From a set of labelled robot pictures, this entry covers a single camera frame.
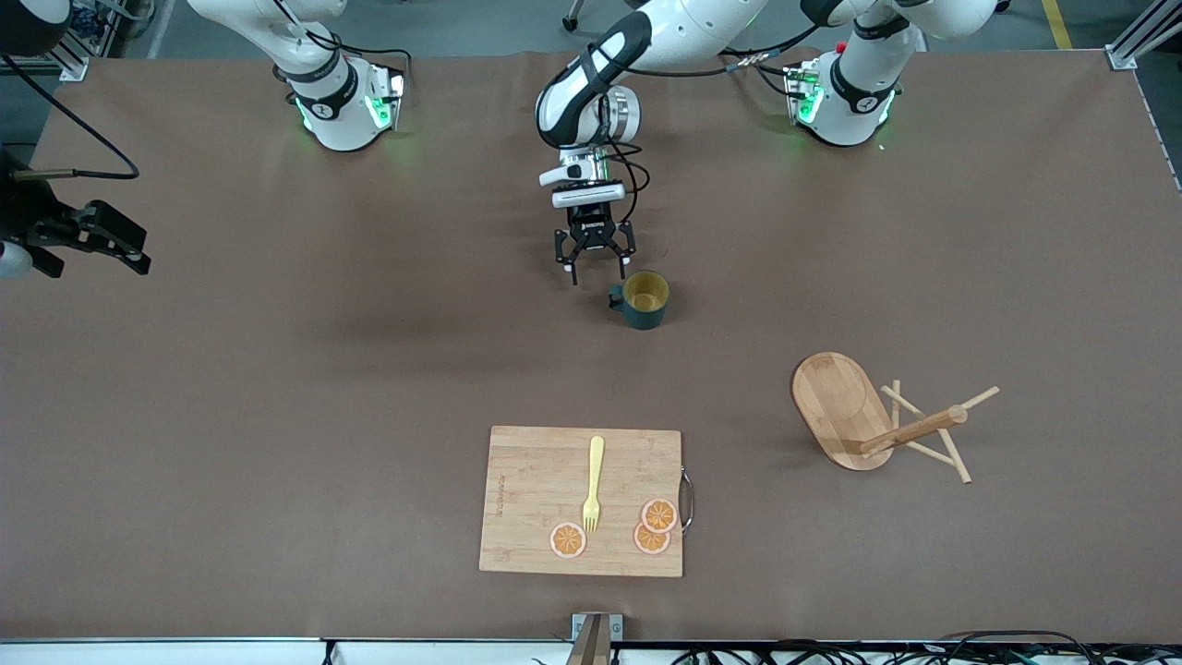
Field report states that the dark teal cup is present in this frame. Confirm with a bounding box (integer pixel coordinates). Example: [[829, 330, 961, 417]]
[[607, 269, 670, 332]]

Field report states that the aluminium profile frame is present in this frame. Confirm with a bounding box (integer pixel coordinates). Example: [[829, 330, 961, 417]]
[[51, 9, 90, 82], [1106, 0, 1182, 71]]

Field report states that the bamboo cutting board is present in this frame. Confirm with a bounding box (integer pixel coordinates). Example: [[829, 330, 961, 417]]
[[478, 425, 695, 579]]

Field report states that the wooden mug rack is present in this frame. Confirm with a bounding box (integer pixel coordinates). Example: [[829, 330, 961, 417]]
[[791, 351, 1001, 485]]

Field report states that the metal bracket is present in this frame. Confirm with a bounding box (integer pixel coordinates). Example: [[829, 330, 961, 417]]
[[570, 611, 625, 665]]

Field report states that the yellow plastic fork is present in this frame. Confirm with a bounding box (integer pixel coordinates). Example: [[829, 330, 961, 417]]
[[582, 436, 606, 535]]

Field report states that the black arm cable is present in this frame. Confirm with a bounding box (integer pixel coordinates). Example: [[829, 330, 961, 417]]
[[600, 37, 814, 227], [0, 0, 414, 181]]

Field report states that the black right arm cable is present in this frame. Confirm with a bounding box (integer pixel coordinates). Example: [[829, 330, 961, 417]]
[[0, 0, 414, 181]]

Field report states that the brown table mat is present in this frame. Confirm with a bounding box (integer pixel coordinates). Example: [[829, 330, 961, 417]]
[[0, 48, 1182, 643]]

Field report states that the black cable bundle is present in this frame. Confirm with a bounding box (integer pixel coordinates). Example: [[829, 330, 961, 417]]
[[669, 631, 1182, 665]]

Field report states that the office chair base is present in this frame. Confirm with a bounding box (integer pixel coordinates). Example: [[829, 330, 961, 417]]
[[561, 0, 756, 54]]

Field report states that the white table edge rail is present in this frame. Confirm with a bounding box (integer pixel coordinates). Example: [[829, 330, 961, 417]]
[[0, 635, 1182, 665]]

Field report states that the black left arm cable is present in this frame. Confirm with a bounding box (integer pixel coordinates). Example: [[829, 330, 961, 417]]
[[600, 37, 814, 227]]

